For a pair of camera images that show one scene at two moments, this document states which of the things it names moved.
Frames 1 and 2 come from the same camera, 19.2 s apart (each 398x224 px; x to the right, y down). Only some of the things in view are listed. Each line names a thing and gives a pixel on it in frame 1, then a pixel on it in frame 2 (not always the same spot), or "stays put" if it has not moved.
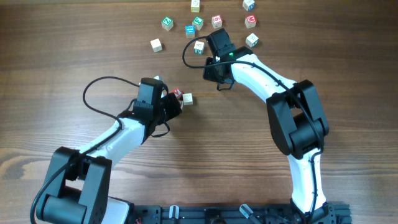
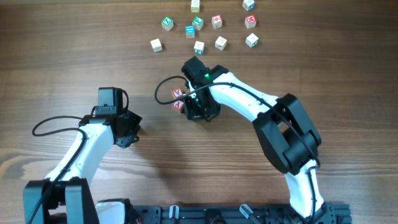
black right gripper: (214, 73) → (191, 107)
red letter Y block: (181, 102) stays put
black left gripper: (171, 104) → (130, 134)
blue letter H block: (190, 31) stays put
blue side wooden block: (249, 5) stays put
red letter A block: (178, 93) stays put
